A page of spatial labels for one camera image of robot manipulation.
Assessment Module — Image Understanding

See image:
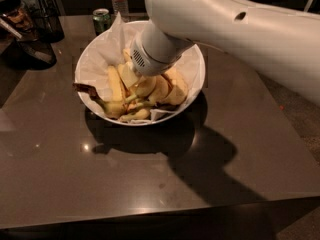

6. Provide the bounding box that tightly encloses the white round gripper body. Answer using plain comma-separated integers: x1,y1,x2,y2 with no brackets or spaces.
130,20,193,76

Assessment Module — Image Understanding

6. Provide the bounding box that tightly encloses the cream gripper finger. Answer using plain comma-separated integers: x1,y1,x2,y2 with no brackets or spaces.
117,62,141,88

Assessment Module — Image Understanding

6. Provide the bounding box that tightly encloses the yellow banana bunch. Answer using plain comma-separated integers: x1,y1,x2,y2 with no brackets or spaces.
73,49,188,123

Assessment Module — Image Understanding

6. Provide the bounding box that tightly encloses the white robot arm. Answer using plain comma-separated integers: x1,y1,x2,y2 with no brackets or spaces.
130,0,320,105

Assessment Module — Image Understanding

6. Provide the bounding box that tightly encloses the white bowl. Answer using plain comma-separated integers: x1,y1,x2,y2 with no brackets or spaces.
74,19,207,127

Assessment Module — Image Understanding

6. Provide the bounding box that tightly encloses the white paper liner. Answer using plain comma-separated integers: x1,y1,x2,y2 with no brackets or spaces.
78,12,202,123

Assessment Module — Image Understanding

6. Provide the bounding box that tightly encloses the green soda can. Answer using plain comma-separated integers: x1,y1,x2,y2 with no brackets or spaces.
92,8,111,35

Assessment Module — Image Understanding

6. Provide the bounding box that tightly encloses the clear plastic water bottle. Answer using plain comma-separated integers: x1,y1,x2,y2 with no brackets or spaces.
111,0,129,22

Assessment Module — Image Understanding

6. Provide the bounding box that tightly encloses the dark tray with items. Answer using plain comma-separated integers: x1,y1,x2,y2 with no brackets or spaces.
0,0,56,68

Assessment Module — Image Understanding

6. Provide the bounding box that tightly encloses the dark wire basket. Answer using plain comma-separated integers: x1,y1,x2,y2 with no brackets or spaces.
31,0,64,43

